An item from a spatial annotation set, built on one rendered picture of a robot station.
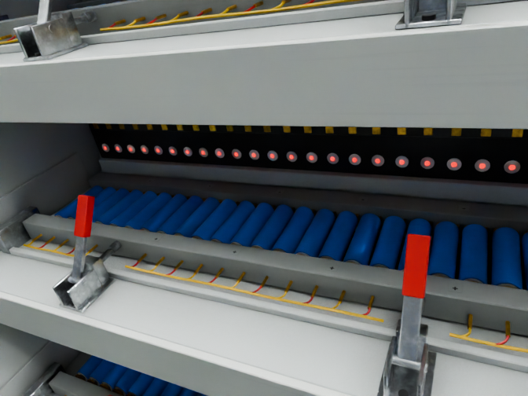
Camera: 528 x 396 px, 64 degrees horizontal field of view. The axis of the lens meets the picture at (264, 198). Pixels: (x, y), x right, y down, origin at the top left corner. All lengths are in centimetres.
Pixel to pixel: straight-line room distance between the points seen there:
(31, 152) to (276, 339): 36
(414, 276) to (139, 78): 20
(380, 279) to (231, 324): 11
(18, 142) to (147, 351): 29
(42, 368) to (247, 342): 36
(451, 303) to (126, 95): 25
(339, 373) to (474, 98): 18
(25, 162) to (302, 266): 35
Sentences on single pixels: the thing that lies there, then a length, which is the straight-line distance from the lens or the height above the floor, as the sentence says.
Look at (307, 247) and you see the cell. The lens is 34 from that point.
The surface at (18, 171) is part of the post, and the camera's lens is 54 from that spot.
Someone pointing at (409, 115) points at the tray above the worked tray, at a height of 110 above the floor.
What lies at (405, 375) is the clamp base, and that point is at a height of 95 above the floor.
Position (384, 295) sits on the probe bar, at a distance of 31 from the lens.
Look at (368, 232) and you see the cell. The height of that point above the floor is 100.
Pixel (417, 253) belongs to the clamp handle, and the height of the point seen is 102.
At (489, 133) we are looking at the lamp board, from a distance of 36.
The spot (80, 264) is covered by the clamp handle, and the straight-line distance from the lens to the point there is 39.
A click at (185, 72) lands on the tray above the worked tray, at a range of 26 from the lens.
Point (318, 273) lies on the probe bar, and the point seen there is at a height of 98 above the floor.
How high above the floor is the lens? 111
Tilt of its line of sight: 14 degrees down
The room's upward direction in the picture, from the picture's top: 1 degrees counter-clockwise
